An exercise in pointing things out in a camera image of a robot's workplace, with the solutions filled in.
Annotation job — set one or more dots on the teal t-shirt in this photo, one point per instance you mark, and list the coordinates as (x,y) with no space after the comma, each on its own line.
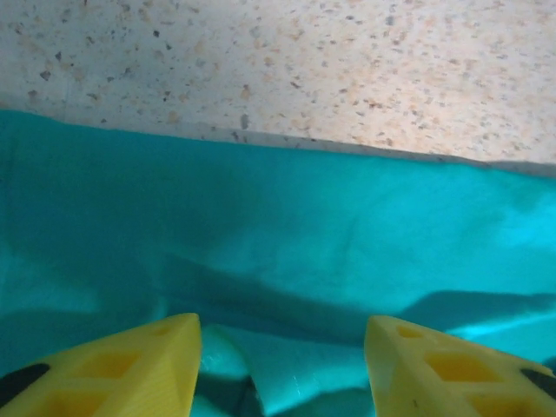
(278,226)

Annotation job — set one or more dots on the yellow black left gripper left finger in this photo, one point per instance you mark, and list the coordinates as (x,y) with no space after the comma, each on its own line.
(108,378)

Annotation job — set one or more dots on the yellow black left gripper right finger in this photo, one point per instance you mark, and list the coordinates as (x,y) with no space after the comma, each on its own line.
(447,373)

